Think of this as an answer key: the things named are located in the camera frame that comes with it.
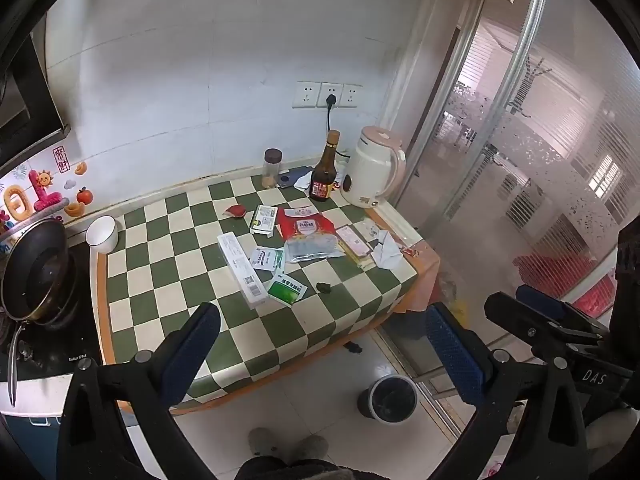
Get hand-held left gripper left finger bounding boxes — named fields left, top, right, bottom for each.
left=56, top=301, right=222, bottom=480

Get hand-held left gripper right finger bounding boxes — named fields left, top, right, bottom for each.
left=424, top=301, right=588, bottom=480

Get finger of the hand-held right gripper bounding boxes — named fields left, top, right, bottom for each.
left=483, top=291, right=608, bottom=356
left=515, top=284, right=620, bottom=333

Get black trash bin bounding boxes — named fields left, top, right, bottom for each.
left=356, top=374, right=419, bottom=425

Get long white box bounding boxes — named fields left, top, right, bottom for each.
left=216, top=232, right=268, bottom=310

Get white and green sachet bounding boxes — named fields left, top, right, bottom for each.
left=249, top=246, right=285, bottom=272

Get white and green medicine box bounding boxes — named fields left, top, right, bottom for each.
left=249, top=204, right=279, bottom=239

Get clear plastic bag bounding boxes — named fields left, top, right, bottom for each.
left=284, top=236, right=346, bottom=264

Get red sugar bag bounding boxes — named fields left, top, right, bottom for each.
left=276, top=207, right=337, bottom=242

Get person's right forearm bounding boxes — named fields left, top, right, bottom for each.
left=582, top=406, right=640, bottom=467

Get red object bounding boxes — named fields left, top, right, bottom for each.
left=514, top=252, right=617, bottom=319

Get crumpled white tissue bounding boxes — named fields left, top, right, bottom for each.
left=371, top=230, right=404, bottom=269

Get frosted glass sliding door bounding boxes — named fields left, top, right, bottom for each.
left=385, top=0, right=640, bottom=411

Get black cooktop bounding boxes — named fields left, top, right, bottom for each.
left=0, top=255, right=108, bottom=397

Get small clear packet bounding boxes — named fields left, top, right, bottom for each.
left=362, top=217, right=389, bottom=241

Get pink label packet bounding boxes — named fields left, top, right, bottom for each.
left=335, top=225, right=373, bottom=267

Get person's dark fuzzy pants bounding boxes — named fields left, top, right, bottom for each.
left=235, top=457, right=382, bottom=480

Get black frying pan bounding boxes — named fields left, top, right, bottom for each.
left=0, top=215, right=82, bottom=407

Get blue cabinet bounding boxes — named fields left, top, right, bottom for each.
left=0, top=410, right=64, bottom=480

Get white and pink kettle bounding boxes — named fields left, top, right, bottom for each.
left=340, top=126, right=407, bottom=209

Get clear jar with brown lid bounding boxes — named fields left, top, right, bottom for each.
left=262, top=148, right=284, bottom=190

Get blue phone case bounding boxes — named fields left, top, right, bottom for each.
left=277, top=166, right=315, bottom=190

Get crumpled white paper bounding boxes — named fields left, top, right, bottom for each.
left=294, top=157, right=352, bottom=194

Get dark sauce bottle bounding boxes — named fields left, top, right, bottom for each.
left=310, top=130, right=341, bottom=203

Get large colourful festive sticker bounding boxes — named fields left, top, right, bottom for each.
left=0, top=162, right=69, bottom=242

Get range hood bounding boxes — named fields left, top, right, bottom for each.
left=0, top=35, right=71, bottom=172

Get black plug with cable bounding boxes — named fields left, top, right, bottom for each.
left=324, top=93, right=353, bottom=161

